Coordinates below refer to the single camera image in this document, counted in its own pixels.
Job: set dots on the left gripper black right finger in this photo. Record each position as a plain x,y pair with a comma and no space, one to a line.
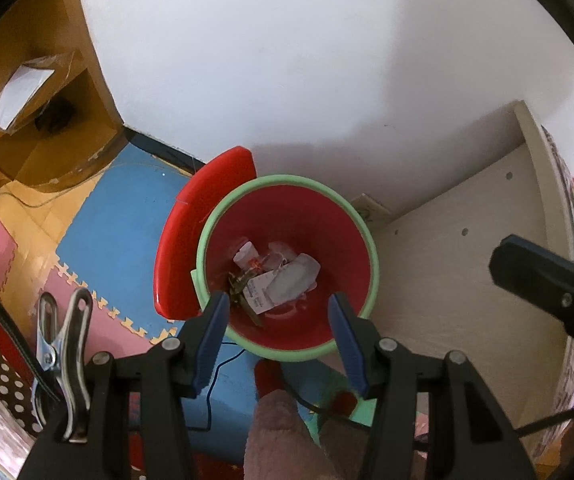
379,369

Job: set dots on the red bin green rim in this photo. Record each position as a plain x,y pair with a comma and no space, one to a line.
283,217

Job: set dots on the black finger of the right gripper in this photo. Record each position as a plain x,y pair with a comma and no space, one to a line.
535,274

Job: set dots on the pink fuzzy slipper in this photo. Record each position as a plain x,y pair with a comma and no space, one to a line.
345,446
279,445

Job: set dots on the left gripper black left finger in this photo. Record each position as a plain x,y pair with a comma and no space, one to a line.
176,369

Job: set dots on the white wooden bed frame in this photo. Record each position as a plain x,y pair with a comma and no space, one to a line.
436,293

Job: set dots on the white wall socket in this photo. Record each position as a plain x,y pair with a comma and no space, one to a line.
374,214

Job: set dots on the red bin lid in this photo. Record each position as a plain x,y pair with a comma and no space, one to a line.
174,294

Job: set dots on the pink fuzzy right slipper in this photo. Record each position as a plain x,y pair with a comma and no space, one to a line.
345,446

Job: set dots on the polka dot fabric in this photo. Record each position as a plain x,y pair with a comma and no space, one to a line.
16,386

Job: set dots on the colourful foam floor mat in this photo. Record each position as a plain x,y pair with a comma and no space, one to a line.
104,235

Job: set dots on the trash papers in bin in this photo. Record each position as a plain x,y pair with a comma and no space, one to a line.
268,280

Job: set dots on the left metal spring clamp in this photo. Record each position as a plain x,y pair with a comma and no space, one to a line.
60,350

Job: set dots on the pink fuzzy left slipper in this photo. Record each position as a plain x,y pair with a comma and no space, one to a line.
279,445

